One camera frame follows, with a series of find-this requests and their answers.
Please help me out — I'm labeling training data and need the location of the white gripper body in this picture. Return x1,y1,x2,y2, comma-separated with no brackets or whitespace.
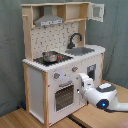
79,73,94,95

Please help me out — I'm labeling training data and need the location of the white oven door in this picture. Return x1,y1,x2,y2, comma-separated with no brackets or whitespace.
49,77,83,116

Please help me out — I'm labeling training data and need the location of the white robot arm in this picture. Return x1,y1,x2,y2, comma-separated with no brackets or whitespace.
79,73,128,112

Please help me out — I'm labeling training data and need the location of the wooden toy kitchen unit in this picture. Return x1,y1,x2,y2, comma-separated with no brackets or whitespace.
22,2,105,128

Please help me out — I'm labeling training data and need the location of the white fridge door with dispenser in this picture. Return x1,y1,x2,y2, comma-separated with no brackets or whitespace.
81,55,102,87

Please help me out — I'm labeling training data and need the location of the right red stove knob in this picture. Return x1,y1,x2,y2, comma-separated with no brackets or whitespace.
72,66,78,72

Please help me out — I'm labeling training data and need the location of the red stove knob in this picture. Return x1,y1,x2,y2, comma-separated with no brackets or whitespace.
54,73,60,79
72,66,78,72

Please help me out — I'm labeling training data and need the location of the left red stove knob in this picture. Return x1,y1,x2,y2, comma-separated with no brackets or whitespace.
54,73,60,79

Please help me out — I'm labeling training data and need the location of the grey toy sink basin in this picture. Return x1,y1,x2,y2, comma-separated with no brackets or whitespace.
66,47,94,56

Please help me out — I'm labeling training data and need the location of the black toy stovetop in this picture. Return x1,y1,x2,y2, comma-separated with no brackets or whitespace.
34,54,71,66

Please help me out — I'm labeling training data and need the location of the black toy faucet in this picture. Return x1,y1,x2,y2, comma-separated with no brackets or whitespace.
66,32,83,50

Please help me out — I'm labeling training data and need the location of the silver toy pot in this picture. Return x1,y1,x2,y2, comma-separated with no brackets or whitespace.
42,51,58,63

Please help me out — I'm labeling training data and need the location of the white microwave cabinet door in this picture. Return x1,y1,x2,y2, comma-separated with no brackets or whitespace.
87,3,104,22

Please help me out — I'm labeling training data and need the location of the grey range hood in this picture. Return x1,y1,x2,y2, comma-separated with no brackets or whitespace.
35,5,64,27

